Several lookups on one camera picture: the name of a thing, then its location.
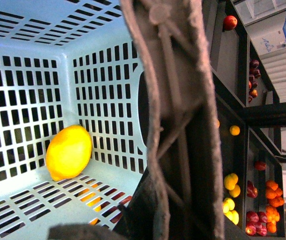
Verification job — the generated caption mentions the brown plastic basket handle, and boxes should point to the brown plastic basket handle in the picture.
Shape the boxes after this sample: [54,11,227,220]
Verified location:
[120,0,226,240]

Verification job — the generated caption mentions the white chest freezer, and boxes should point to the white chest freezer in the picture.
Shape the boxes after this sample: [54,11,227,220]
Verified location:
[247,11,286,56]

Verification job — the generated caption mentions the small orange fruit on shelf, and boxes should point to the small orange fruit on shelf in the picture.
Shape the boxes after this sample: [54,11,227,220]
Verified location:
[229,125,241,136]

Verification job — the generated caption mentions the pile of oranges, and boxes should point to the pile of oranges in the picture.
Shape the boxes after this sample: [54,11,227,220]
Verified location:
[265,180,285,234]

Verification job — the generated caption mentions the pile of yellow lemons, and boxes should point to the pile of yellow lemons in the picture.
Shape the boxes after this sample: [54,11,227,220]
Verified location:
[222,173,241,225]

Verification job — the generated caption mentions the light teal plastic basket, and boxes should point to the light teal plastic basket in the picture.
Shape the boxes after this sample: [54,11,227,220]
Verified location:
[0,0,148,240]

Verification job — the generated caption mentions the yellow lemon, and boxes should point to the yellow lemon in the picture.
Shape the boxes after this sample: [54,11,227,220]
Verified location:
[45,125,92,182]

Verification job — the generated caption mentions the grey felt left gripper finger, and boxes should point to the grey felt left gripper finger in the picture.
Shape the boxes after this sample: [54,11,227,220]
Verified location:
[48,224,125,240]

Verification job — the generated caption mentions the pile of red apples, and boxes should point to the pile of red apples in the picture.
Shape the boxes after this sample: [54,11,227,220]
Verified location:
[245,160,268,236]

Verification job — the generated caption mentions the red apple top shelf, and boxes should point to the red apple top shelf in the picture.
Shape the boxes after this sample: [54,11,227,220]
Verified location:
[223,15,238,31]

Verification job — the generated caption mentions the dark red plums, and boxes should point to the dark red plums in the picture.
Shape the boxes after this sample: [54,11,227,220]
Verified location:
[248,59,261,103]

